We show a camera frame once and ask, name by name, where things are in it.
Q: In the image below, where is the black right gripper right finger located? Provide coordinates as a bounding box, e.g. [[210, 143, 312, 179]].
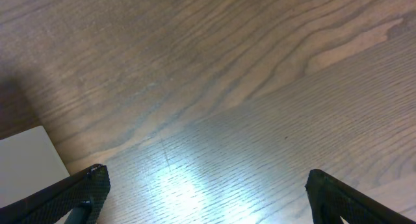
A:
[[305, 169, 415, 224]]

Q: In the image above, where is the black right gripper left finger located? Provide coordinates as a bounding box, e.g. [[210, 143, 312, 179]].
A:
[[1, 164, 111, 224]]

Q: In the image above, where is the white cardboard box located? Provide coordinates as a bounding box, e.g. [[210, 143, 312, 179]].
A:
[[1, 126, 70, 207]]

